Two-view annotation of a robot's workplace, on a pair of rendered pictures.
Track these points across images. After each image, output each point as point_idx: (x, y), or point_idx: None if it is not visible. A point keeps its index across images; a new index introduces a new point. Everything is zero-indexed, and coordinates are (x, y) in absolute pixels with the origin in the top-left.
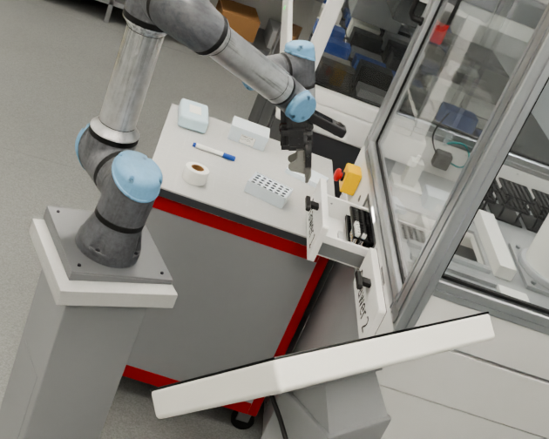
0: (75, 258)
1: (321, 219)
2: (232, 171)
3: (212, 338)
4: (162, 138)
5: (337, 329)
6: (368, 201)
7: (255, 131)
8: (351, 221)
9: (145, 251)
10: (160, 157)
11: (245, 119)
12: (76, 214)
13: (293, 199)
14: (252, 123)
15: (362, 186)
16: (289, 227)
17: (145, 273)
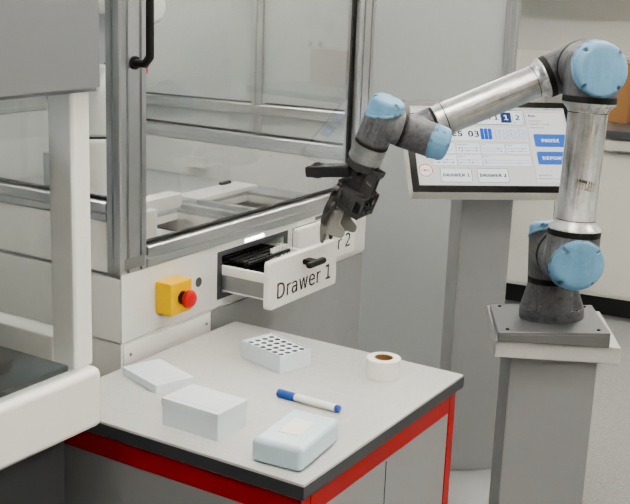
0: (586, 309)
1: (328, 244)
2: (299, 385)
3: None
4: (387, 422)
5: (291, 326)
6: (227, 252)
7: (208, 390)
8: (270, 256)
9: (509, 315)
10: (414, 398)
11: (201, 408)
12: (578, 330)
13: (233, 357)
14: (192, 404)
15: (190, 274)
16: (285, 335)
17: (518, 305)
